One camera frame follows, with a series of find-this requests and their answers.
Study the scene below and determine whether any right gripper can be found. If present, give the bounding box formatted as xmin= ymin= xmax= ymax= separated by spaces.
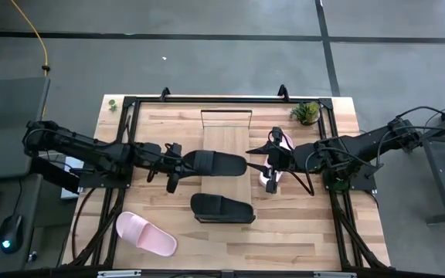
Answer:
xmin=245 ymin=126 xmax=301 ymax=195

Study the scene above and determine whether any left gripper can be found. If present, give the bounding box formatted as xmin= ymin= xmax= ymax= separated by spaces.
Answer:
xmin=155 ymin=141 xmax=200 ymax=195

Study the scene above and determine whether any pink slide sandal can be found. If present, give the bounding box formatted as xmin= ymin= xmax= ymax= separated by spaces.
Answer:
xmin=115 ymin=211 xmax=178 ymax=258
xmin=258 ymin=133 xmax=295 ymax=189

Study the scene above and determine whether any black slide sandal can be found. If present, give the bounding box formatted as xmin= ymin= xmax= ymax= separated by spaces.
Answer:
xmin=189 ymin=192 xmax=256 ymax=224
xmin=182 ymin=149 xmax=249 ymax=178

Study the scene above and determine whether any potted green plant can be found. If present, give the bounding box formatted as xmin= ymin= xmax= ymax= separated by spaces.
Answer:
xmin=288 ymin=100 xmax=321 ymax=127

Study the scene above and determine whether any white box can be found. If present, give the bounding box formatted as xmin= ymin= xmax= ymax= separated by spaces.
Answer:
xmin=59 ymin=154 xmax=87 ymax=200

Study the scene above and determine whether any black computer mouse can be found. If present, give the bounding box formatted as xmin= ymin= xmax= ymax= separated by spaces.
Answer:
xmin=0 ymin=214 xmax=25 ymax=255

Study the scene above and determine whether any grey side desk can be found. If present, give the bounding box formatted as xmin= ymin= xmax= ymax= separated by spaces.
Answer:
xmin=0 ymin=76 xmax=76 ymax=271

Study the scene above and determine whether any wooden shelf with black frame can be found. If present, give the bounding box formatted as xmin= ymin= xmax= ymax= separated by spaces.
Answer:
xmin=195 ymin=109 xmax=258 ymax=224

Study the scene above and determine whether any black aluminium table frame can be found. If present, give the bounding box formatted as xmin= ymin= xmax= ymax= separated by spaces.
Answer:
xmin=62 ymin=94 xmax=389 ymax=270

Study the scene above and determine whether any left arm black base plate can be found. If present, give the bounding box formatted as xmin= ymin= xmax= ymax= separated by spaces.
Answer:
xmin=77 ymin=165 xmax=134 ymax=190

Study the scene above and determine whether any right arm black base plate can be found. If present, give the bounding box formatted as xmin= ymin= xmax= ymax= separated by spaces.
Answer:
xmin=321 ymin=160 xmax=378 ymax=192

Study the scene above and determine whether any silver metal bracket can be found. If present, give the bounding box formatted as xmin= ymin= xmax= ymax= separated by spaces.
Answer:
xmin=313 ymin=271 xmax=358 ymax=278
xmin=97 ymin=270 xmax=142 ymax=278

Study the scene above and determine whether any yellow cable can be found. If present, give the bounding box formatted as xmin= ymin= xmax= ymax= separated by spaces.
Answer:
xmin=9 ymin=0 xmax=50 ymax=76

